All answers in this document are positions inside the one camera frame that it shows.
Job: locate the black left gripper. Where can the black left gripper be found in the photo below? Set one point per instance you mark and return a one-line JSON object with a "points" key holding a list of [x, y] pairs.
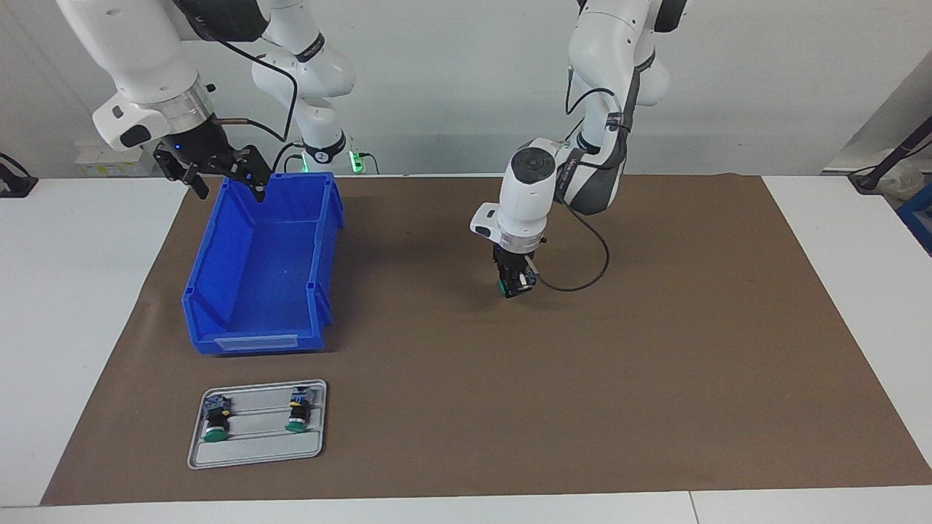
{"points": [[513, 258]]}

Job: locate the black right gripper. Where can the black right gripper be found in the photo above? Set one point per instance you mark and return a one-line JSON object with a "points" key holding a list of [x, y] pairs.
{"points": [[200, 149]]}

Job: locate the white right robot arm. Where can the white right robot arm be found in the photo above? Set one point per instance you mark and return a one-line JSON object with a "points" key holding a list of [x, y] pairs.
{"points": [[138, 51]]}

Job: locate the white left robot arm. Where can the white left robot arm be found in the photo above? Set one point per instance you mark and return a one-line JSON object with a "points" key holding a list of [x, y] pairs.
{"points": [[528, 196]]}

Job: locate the blue plastic storage bin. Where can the blue plastic storage bin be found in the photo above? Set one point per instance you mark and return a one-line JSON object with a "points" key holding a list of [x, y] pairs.
{"points": [[262, 291]]}

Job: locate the brown table mat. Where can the brown table mat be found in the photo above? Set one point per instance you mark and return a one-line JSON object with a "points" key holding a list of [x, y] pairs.
{"points": [[582, 400]]}

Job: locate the black table clamp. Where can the black table clamp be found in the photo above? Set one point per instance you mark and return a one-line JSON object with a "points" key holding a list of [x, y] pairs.
{"points": [[18, 185]]}

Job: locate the grey metal tray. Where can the grey metal tray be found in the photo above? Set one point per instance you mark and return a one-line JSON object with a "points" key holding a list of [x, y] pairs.
{"points": [[255, 447]]}

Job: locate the black tripod stand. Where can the black tripod stand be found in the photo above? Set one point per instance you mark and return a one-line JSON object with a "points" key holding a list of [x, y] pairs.
{"points": [[899, 151]]}

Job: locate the clear plastic bag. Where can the clear plastic bag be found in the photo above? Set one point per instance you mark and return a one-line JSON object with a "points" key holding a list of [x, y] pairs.
{"points": [[910, 178]]}

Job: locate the blue crate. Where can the blue crate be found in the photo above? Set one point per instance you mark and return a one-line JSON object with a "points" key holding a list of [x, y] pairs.
{"points": [[921, 215]]}

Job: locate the white wall box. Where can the white wall box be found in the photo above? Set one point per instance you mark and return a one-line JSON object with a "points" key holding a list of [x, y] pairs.
{"points": [[102, 164]]}

